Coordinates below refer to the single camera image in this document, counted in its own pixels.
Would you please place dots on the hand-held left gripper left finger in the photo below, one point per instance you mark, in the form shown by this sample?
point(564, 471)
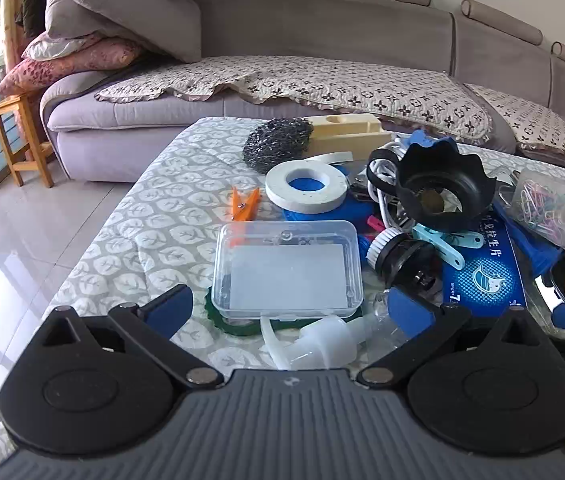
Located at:
point(175, 304)

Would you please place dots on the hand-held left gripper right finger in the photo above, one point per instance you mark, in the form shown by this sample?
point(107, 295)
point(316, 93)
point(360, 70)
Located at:
point(407, 310)

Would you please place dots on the wooden stool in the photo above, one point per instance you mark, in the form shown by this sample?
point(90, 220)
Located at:
point(12, 105)

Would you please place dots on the steel wool scourer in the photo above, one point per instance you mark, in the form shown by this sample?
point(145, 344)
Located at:
point(275, 142)

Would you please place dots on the small patterned quilted sofa cover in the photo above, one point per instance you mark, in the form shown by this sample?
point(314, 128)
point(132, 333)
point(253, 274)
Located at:
point(552, 120)

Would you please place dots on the clear plastic box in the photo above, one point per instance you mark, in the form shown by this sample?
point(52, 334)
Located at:
point(287, 270)

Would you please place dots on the small grey cushion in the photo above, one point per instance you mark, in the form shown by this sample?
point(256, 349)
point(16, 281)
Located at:
point(62, 5)

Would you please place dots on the large grey cushion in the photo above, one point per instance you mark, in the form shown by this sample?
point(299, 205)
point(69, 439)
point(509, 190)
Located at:
point(137, 15)

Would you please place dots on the clear plastic bottle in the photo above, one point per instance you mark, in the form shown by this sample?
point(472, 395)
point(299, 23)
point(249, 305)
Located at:
point(387, 327)

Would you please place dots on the green scalloped lid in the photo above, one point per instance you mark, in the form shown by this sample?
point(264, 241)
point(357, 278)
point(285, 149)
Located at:
point(217, 317)

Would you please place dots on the blue printed box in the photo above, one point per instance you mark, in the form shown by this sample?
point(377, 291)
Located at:
point(487, 280)

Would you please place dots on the wooden pole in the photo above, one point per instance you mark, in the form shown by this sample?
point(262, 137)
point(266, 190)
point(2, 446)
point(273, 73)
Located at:
point(11, 20)

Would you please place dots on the brown round ball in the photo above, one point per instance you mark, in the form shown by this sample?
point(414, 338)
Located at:
point(432, 203)

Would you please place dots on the orange clothespin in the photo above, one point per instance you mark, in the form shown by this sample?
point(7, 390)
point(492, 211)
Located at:
point(247, 207)

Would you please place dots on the dark pink floral pillow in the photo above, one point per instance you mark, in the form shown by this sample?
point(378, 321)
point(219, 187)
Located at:
point(37, 75)

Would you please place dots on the light blue clothespin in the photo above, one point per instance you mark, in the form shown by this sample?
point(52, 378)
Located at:
point(437, 245)

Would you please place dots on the large patterned quilted sofa cover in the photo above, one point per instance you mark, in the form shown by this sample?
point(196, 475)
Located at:
point(312, 80)

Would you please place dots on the black scalloped cup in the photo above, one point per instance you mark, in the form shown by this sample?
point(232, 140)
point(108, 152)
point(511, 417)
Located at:
point(462, 185)

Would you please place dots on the clear box of paper clips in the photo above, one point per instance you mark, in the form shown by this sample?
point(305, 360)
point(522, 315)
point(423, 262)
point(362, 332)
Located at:
point(547, 205)

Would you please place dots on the grey fabric sofa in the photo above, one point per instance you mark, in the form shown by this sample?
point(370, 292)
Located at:
point(312, 25)

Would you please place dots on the white tape roll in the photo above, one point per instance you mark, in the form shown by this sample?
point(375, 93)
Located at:
point(282, 185)

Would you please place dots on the red clip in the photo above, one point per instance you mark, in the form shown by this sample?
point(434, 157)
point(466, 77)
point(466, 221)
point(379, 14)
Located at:
point(375, 222)

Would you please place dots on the cream plastic holder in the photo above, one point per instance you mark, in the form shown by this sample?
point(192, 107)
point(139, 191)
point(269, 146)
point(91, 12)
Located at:
point(347, 137)

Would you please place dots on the blue star-shaped plastic piece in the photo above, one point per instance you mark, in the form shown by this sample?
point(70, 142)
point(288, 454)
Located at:
point(425, 139)

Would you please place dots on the black round brush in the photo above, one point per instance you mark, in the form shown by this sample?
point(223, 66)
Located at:
point(407, 260)

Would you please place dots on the pale grey pillow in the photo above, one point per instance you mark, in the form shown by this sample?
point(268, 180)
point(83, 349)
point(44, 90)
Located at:
point(55, 46)

